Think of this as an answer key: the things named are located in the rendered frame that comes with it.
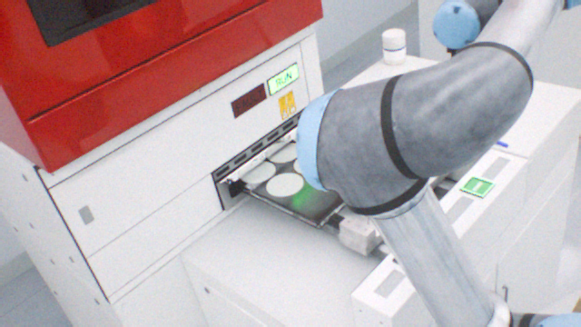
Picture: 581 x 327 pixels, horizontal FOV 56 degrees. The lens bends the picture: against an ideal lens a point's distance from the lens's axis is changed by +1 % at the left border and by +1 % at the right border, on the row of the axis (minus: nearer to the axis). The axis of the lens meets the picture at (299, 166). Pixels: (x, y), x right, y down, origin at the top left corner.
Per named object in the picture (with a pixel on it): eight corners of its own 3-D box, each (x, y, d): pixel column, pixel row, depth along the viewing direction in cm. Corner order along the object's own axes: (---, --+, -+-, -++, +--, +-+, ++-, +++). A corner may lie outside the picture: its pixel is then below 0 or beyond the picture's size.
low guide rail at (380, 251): (260, 199, 153) (257, 191, 151) (264, 195, 154) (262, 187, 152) (411, 274, 122) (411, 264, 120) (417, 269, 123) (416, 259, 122)
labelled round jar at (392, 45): (379, 63, 177) (377, 35, 172) (392, 54, 181) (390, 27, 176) (398, 67, 173) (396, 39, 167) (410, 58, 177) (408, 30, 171)
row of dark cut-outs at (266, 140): (213, 180, 142) (211, 173, 141) (322, 104, 165) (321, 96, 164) (215, 181, 142) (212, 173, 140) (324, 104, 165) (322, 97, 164)
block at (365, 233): (339, 232, 128) (339, 222, 126) (349, 223, 130) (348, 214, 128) (367, 245, 123) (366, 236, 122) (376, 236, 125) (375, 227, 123)
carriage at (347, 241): (339, 243, 129) (338, 234, 128) (423, 164, 149) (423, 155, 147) (366, 257, 125) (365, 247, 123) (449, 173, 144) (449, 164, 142)
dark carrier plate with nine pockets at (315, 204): (225, 178, 151) (224, 176, 151) (307, 120, 170) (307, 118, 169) (318, 223, 130) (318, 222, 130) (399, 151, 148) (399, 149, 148)
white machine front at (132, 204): (106, 301, 131) (32, 166, 108) (324, 134, 175) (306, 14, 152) (113, 306, 129) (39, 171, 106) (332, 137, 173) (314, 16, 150)
